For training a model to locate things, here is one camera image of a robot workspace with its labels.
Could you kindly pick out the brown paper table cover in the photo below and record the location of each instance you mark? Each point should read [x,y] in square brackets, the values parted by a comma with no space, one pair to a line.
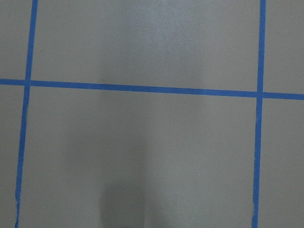
[151,113]

